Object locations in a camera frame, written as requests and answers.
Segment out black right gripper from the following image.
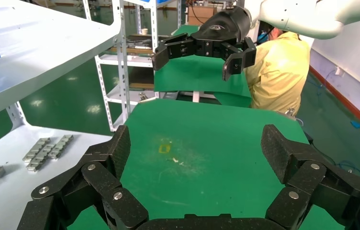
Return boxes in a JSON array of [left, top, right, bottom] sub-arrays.
[[151, 5, 258, 82]]

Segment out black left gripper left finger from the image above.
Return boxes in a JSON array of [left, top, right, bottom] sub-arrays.
[[16, 125, 149, 230]]

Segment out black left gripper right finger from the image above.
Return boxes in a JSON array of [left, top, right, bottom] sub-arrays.
[[260, 124, 360, 230]]

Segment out pile of metal parts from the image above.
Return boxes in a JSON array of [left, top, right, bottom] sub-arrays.
[[126, 34, 154, 50]]

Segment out green table mat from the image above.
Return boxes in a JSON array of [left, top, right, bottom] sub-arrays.
[[153, 24, 253, 108], [67, 98, 346, 230]]

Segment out brown cardboard box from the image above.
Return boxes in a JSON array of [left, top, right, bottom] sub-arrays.
[[187, 6, 216, 27]]

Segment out ridged metal strip part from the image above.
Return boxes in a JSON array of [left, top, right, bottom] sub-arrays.
[[22, 138, 51, 163], [26, 144, 56, 172], [47, 135, 74, 160]]

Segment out white background storage rack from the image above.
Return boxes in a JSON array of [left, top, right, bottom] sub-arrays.
[[81, 0, 184, 132]]

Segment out brown board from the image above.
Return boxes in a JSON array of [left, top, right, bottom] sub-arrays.
[[128, 67, 155, 90]]

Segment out person in yellow jacket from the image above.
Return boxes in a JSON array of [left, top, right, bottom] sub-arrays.
[[243, 20, 311, 116]]

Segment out wooden board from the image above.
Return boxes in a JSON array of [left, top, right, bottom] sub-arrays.
[[109, 46, 154, 55]]

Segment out white metal shelf board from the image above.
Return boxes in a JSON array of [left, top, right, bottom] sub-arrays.
[[0, 0, 122, 126], [0, 124, 114, 230]]

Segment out white table frame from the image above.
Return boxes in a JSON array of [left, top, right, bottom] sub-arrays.
[[180, 90, 217, 104]]

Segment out blue cable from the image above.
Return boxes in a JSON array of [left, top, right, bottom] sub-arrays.
[[335, 159, 360, 178], [306, 69, 338, 96]]

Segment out white perforated rack post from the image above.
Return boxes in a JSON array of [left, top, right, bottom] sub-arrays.
[[5, 101, 28, 129], [112, 0, 134, 126]]

